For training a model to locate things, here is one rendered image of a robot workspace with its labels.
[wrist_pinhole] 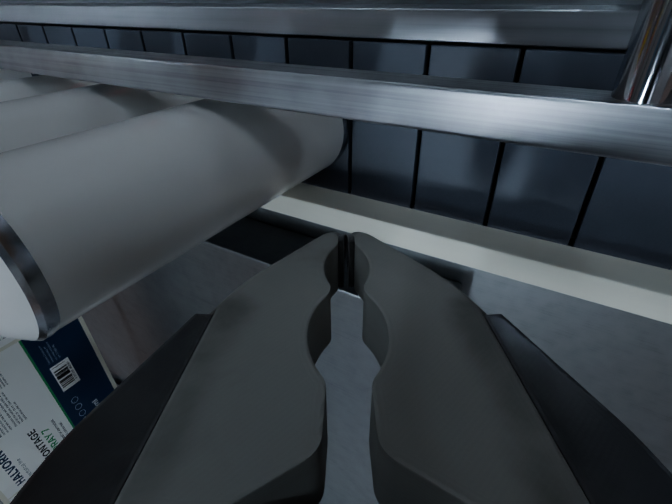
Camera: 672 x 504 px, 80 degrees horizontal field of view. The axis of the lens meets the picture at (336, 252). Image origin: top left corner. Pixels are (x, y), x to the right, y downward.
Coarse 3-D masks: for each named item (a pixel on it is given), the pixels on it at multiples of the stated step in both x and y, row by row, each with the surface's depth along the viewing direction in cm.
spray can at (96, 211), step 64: (128, 128) 13; (192, 128) 14; (256, 128) 16; (320, 128) 19; (0, 192) 10; (64, 192) 11; (128, 192) 12; (192, 192) 13; (256, 192) 16; (0, 256) 9; (64, 256) 10; (128, 256) 12; (0, 320) 10; (64, 320) 11
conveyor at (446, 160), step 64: (320, 64) 20; (384, 64) 19; (448, 64) 17; (512, 64) 16; (576, 64) 15; (384, 128) 20; (384, 192) 22; (448, 192) 20; (512, 192) 19; (576, 192) 17; (640, 192) 16; (640, 256) 17
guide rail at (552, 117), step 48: (0, 48) 20; (48, 48) 18; (96, 48) 18; (192, 96) 15; (240, 96) 14; (288, 96) 13; (336, 96) 12; (384, 96) 11; (432, 96) 10; (480, 96) 10; (528, 96) 9; (576, 96) 9; (528, 144) 10; (576, 144) 9; (624, 144) 9
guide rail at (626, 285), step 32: (288, 192) 22; (320, 192) 22; (320, 224) 21; (352, 224) 20; (384, 224) 19; (416, 224) 19; (448, 224) 18; (448, 256) 18; (480, 256) 17; (512, 256) 16; (544, 256) 16; (576, 256) 16; (608, 256) 16; (576, 288) 16; (608, 288) 15; (640, 288) 14
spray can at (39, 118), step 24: (48, 96) 17; (72, 96) 18; (96, 96) 18; (120, 96) 19; (144, 96) 20; (168, 96) 21; (0, 120) 15; (24, 120) 16; (48, 120) 16; (72, 120) 17; (96, 120) 18; (120, 120) 18; (0, 144) 15; (24, 144) 15
